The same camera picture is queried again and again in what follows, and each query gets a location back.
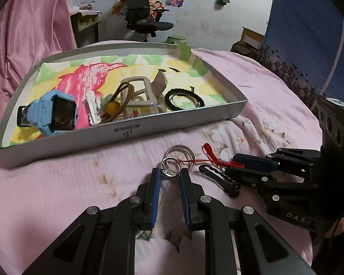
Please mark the green stool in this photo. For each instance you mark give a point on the green stool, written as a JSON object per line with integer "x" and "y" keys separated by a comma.
{"x": 176, "y": 39}

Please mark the large silver bangle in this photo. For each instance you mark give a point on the large silver bangle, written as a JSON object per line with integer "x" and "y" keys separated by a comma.
{"x": 189, "y": 152}

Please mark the thin silver bangle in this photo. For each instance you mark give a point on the thin silver bangle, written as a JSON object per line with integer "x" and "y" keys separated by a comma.
{"x": 186, "y": 107}

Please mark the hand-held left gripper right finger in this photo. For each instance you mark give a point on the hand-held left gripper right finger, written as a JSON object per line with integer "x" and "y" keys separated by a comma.
{"x": 185, "y": 197}

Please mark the green hanging pouch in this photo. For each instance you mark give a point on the green hanging pouch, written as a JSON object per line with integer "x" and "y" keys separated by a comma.
{"x": 223, "y": 1}

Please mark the black office chair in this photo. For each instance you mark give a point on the black office chair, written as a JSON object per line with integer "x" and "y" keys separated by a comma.
{"x": 139, "y": 8}

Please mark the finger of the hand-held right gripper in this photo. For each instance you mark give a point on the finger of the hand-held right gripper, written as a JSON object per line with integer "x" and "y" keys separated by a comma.
{"x": 252, "y": 160}
{"x": 246, "y": 176}

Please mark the white zigzag hair clip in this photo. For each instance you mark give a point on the white zigzag hair clip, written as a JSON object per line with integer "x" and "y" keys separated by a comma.
{"x": 93, "y": 108}

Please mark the wooden desk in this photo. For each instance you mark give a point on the wooden desk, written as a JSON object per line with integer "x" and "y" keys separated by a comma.
{"x": 84, "y": 20}

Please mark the cartoon poster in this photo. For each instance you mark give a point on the cartoon poster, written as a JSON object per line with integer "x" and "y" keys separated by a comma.
{"x": 119, "y": 4}
{"x": 157, "y": 5}

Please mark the shallow grey cardboard box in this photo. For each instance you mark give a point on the shallow grey cardboard box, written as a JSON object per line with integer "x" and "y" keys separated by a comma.
{"x": 74, "y": 146}

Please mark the black hair clip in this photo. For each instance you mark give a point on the black hair clip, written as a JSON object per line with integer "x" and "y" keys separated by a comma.
{"x": 218, "y": 177}

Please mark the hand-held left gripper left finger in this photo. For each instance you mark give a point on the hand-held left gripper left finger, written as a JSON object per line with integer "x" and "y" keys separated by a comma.
{"x": 156, "y": 197}

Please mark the blue smartwatch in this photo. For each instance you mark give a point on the blue smartwatch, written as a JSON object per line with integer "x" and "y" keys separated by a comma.
{"x": 46, "y": 111}

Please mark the pink hanging cloth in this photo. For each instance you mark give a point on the pink hanging cloth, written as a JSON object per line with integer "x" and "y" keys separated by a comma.
{"x": 25, "y": 28}

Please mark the blue starry curtain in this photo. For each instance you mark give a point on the blue starry curtain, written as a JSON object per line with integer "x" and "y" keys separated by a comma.
{"x": 301, "y": 34}

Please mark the person's right hand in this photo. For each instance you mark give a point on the person's right hand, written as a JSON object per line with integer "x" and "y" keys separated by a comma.
{"x": 342, "y": 226}

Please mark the cardboard boxes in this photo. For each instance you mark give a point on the cardboard boxes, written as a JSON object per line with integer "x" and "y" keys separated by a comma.
{"x": 249, "y": 41}

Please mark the beige plastic hair claw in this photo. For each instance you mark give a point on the beige plastic hair claw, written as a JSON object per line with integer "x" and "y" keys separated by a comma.
{"x": 137, "y": 103}

